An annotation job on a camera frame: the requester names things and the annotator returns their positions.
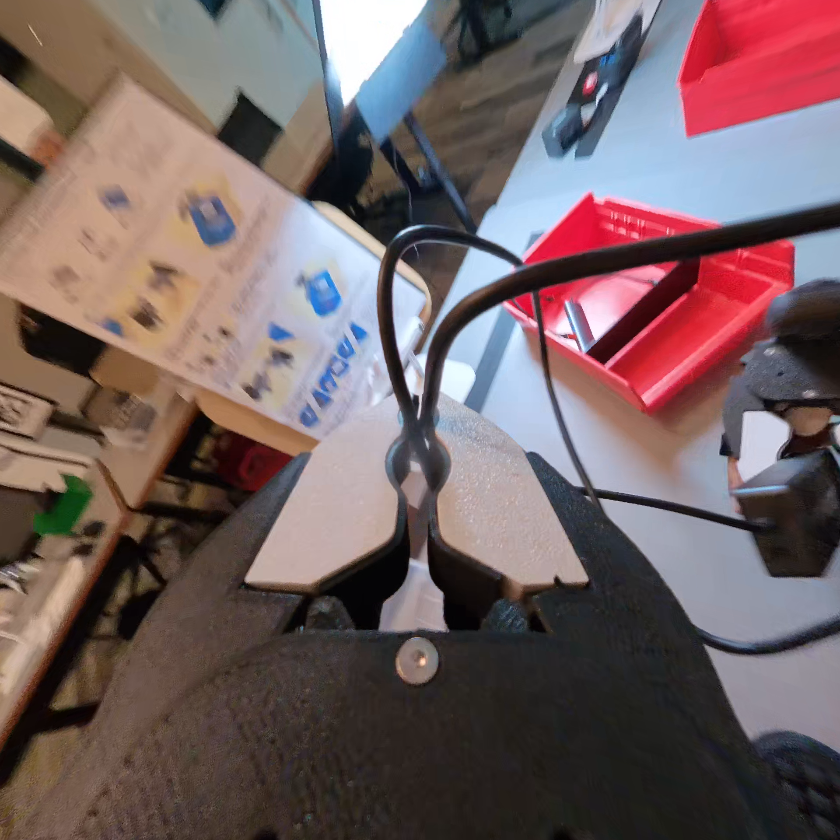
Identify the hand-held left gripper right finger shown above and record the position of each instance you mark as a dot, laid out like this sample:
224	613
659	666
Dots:
505	518

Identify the green object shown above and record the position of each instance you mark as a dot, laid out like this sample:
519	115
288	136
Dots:
62	508

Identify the black bin divider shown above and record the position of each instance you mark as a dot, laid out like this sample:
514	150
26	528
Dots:
649	308

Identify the dark-legged background table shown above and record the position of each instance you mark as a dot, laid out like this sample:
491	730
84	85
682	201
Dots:
131	459

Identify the grey usb hub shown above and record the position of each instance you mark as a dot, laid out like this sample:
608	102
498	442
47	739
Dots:
581	325

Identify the studio light panel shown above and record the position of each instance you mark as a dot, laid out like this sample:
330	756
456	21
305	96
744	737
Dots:
394	65

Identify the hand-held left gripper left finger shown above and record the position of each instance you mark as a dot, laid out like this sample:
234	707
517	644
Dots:
328	518

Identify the black device with red spot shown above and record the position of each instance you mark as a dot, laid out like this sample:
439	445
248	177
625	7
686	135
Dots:
590	98

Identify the red plastic bin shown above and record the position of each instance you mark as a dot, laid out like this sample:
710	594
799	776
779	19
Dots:
754	85
709	341

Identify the black light stand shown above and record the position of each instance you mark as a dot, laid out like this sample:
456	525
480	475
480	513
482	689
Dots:
426	164

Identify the instruction poster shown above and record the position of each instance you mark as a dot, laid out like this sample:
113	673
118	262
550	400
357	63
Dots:
164	249

